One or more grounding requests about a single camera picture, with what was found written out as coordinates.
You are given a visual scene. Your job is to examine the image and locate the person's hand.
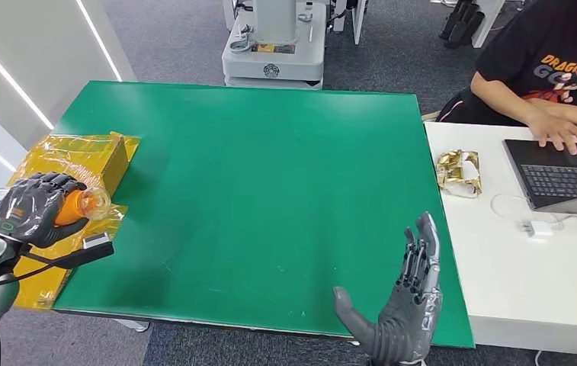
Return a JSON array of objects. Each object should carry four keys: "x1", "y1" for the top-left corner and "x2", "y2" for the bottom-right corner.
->
[{"x1": 525, "y1": 111, "x2": 577, "y2": 156}]

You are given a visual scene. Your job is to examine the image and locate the white furniture panel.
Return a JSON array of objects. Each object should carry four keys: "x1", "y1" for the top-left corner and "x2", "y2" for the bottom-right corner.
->
[{"x1": 333, "y1": 0, "x2": 368, "y2": 46}]

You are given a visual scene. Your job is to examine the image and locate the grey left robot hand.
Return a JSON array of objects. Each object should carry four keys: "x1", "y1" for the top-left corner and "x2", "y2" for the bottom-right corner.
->
[{"x1": 0, "y1": 172, "x2": 90, "y2": 249}]

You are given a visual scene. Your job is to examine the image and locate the green table mat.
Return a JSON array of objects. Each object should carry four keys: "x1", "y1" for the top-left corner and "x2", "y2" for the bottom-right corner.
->
[{"x1": 51, "y1": 80, "x2": 475, "y2": 349}]

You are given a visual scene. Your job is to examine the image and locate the white desk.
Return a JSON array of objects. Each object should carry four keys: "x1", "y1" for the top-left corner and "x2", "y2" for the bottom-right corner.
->
[{"x1": 423, "y1": 121, "x2": 577, "y2": 358}]

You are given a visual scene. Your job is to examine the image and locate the yellow taped cardboard box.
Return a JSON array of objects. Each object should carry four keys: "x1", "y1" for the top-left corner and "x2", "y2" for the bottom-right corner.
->
[{"x1": 0, "y1": 132, "x2": 141, "y2": 310}]

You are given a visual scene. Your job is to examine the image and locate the gold foil wrapper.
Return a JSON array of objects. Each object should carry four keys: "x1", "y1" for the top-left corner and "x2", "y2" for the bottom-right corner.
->
[{"x1": 434, "y1": 149, "x2": 483, "y2": 199}]

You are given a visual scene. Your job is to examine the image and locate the black leaning objects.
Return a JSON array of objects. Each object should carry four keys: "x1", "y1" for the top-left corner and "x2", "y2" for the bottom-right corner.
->
[{"x1": 439, "y1": 0, "x2": 486, "y2": 50}]

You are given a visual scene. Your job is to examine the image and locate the white charger adapter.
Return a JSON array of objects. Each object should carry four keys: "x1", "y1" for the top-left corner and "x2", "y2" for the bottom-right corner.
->
[{"x1": 520, "y1": 220, "x2": 556, "y2": 239}]

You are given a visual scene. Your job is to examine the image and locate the dark grey laptop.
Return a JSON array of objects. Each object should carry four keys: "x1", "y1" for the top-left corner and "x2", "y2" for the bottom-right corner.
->
[{"x1": 502, "y1": 139, "x2": 577, "y2": 217}]

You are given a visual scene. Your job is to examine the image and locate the person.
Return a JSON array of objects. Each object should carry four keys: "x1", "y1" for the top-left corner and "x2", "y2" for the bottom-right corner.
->
[{"x1": 437, "y1": 0, "x2": 577, "y2": 156}]

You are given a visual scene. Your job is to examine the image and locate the thin white cable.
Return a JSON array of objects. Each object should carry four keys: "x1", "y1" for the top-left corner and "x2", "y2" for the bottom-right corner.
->
[{"x1": 489, "y1": 193, "x2": 577, "y2": 228}]

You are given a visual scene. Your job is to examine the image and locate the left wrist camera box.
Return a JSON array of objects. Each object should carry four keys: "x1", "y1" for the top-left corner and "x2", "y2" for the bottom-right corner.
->
[{"x1": 56, "y1": 232, "x2": 116, "y2": 270}]

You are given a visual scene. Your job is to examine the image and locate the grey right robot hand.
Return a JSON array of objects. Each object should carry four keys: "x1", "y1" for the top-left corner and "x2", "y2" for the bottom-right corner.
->
[{"x1": 332, "y1": 212, "x2": 443, "y2": 366}]

